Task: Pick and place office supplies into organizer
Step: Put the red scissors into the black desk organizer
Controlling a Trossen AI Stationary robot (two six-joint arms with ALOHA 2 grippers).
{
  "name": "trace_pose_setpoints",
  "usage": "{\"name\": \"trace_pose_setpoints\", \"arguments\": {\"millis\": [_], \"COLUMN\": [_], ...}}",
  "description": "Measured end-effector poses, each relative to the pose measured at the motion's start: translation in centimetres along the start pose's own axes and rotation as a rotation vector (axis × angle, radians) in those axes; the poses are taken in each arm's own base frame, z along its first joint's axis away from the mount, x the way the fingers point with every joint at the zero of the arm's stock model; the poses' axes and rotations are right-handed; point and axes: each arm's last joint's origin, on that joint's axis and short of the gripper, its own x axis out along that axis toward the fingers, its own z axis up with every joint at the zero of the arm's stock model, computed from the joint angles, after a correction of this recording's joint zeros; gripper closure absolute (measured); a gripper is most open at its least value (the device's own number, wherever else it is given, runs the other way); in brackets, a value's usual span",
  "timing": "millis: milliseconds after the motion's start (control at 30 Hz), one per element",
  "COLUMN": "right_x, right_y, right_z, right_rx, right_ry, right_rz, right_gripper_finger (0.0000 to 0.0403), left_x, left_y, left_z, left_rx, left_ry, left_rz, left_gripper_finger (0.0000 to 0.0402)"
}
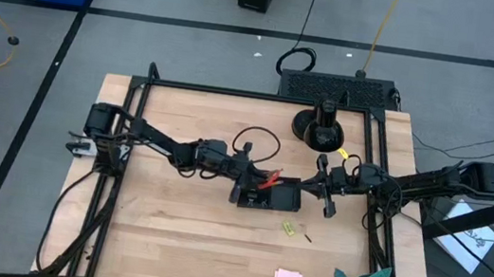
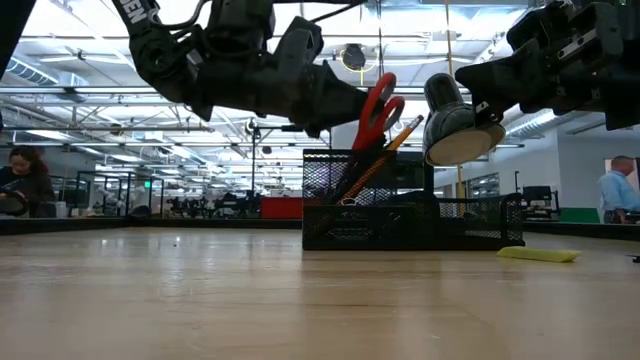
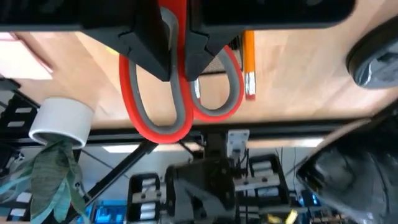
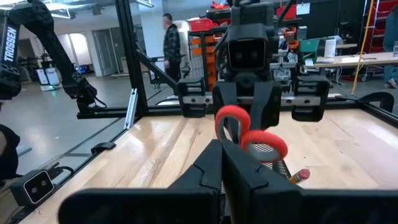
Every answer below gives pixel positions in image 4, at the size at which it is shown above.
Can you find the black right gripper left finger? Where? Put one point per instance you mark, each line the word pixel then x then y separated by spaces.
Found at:
pixel 202 177

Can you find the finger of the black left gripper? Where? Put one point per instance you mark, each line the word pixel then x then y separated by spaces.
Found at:
pixel 225 93
pixel 269 105

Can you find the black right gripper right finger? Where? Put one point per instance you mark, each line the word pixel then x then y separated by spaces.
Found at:
pixel 248 193

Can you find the black mesh desk organizer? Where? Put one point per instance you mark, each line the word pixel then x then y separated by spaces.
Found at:
pixel 281 169

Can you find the orange pencil pink eraser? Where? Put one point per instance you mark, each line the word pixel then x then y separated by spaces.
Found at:
pixel 300 175

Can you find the shelf with orange bins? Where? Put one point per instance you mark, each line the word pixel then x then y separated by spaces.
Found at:
pixel 199 49

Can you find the white paper sign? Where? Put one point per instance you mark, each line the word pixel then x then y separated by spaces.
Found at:
pixel 330 48

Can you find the wooden background desk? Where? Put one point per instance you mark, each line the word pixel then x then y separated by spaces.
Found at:
pixel 357 59

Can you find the red plastic bin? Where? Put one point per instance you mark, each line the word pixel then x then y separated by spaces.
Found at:
pixel 290 12
pixel 202 25

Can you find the robot station white base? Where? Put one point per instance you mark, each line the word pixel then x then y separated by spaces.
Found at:
pixel 46 77

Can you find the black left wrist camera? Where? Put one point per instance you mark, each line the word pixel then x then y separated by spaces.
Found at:
pixel 247 54

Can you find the silver aluminium bracket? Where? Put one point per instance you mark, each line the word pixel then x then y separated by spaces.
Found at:
pixel 130 109

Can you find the black metal rig frame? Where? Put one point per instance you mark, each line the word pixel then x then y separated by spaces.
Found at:
pixel 130 46

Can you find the black table-level camera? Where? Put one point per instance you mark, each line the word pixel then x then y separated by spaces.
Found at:
pixel 34 188

